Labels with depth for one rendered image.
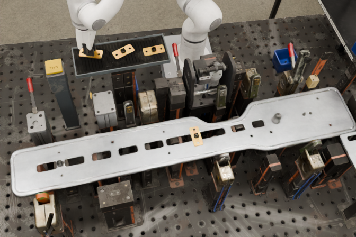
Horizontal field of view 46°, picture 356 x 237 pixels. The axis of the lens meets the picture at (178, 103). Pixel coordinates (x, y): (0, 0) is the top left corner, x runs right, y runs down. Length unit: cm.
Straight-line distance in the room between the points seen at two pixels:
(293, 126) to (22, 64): 137
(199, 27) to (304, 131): 61
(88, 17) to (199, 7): 59
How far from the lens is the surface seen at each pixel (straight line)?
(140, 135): 166
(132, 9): 342
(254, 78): 173
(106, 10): 132
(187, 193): 189
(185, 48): 199
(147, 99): 165
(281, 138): 173
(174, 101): 170
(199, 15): 176
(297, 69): 176
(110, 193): 154
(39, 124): 167
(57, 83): 171
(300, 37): 247
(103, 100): 162
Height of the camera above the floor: 249
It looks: 59 degrees down
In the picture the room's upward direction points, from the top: 7 degrees clockwise
